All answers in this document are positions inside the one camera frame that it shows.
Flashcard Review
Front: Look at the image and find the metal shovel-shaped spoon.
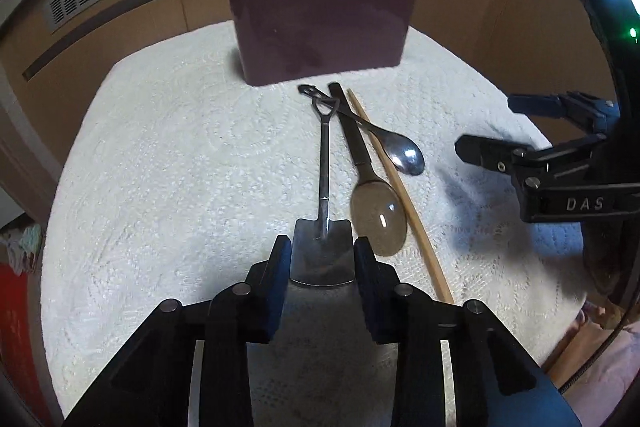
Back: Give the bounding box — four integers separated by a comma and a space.
290, 98, 355, 288

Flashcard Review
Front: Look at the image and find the bamboo chopstick centre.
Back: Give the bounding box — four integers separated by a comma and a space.
346, 88, 456, 306

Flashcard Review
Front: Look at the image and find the stainless steel spoon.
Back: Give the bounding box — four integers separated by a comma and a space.
329, 82, 425, 176

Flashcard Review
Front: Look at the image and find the white textured table cloth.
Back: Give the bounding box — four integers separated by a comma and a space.
41, 23, 588, 412

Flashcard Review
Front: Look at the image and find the crumpled cloth on floor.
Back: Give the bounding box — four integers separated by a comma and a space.
1, 223, 42, 277

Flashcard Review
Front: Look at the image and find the maroon plastic utensil holder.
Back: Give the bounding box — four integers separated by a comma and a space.
229, 0, 416, 87

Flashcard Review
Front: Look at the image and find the red floor mat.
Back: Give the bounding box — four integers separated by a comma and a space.
0, 263, 53, 426

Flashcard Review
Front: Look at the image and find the black cable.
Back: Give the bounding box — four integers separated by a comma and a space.
556, 311, 637, 396

